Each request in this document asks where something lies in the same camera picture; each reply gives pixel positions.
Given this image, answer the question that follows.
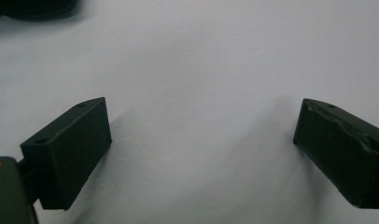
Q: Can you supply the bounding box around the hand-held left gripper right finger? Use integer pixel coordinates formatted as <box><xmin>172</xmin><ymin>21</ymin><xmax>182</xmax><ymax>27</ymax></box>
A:
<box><xmin>292</xmin><ymin>98</ymin><xmax>379</xmax><ymax>210</ymax></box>

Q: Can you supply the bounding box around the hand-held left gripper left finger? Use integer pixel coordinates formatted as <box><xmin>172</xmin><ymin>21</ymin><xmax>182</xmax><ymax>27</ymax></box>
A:
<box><xmin>20</xmin><ymin>96</ymin><xmax>113</xmax><ymax>211</ymax></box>

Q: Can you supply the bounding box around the black glove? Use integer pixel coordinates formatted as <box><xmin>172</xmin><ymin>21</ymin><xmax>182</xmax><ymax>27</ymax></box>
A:
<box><xmin>0</xmin><ymin>0</ymin><xmax>81</xmax><ymax>26</ymax></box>

